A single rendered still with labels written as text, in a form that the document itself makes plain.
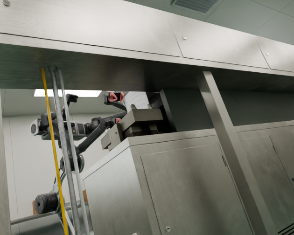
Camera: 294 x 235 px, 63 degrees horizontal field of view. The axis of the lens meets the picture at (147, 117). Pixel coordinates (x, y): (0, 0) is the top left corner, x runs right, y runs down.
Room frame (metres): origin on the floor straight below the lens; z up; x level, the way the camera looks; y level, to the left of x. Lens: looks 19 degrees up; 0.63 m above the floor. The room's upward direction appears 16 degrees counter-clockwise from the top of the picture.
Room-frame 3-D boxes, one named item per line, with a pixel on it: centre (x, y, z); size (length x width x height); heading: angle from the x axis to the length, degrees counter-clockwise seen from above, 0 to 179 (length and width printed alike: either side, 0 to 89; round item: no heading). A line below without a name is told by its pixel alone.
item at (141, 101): (1.31, 0.04, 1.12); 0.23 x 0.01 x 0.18; 37
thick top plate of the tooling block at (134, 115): (1.21, 0.11, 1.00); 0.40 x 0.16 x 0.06; 37
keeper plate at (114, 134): (1.14, 0.18, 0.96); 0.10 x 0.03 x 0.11; 37
